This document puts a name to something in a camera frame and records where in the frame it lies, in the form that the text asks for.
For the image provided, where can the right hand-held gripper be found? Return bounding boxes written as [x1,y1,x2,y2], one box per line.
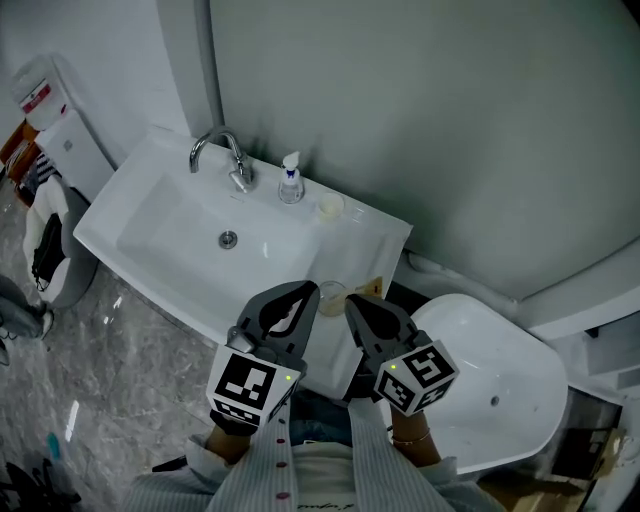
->
[344,294,460,416]

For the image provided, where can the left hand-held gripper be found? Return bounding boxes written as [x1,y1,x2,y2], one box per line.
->
[206,280,321,427]

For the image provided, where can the toothbrush with tan head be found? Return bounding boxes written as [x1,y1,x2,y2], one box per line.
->
[344,275,385,301]

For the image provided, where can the clear glass cup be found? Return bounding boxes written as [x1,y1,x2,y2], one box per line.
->
[317,279,351,319]

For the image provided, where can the person's right forearm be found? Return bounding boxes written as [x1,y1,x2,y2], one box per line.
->
[389,407,442,466]

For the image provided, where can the person's left forearm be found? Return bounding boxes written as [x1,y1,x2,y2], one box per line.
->
[204,424,254,466]

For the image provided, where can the small white dish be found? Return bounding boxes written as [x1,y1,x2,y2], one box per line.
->
[315,192,346,224]

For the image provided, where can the person's jeans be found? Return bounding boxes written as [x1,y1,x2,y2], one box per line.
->
[287,389,354,446]

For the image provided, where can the black wristband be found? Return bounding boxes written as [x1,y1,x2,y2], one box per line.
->
[209,409,256,439]

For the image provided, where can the white bathtub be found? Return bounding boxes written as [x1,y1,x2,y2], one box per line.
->
[379,293,569,475]

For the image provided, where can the white ceramic sink basin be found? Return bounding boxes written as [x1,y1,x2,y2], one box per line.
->
[73,124,414,401]

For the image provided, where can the person's striped shirt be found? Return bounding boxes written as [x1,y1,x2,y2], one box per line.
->
[122,394,506,512]

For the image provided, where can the clear soap pump bottle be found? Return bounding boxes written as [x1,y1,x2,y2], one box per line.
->
[277,150,306,205]

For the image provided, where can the black flat device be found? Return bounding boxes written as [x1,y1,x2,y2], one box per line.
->
[151,454,189,474]

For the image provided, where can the chrome faucet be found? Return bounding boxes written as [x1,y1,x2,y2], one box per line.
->
[188,127,256,194]

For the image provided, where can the small cardboard box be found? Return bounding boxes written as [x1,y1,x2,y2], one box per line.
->
[549,427,629,481]

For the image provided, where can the black bag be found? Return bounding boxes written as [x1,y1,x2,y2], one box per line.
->
[30,213,66,292]

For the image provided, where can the white water dispenser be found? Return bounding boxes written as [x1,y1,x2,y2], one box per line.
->
[34,108,116,204]

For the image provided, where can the grey vertical pipe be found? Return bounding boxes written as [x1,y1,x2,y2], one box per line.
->
[194,0,226,126]

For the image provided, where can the striped cloth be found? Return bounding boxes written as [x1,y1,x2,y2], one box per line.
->
[24,152,61,196]

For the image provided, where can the black office chair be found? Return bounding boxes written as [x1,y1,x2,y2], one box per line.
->
[0,459,81,512]

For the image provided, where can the water bottle with red label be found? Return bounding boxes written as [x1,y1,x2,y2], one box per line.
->
[10,53,74,130]

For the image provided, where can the thin bracelet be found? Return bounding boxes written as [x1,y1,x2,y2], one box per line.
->
[389,427,431,446]

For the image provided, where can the orange frame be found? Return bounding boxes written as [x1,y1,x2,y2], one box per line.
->
[0,119,41,206]

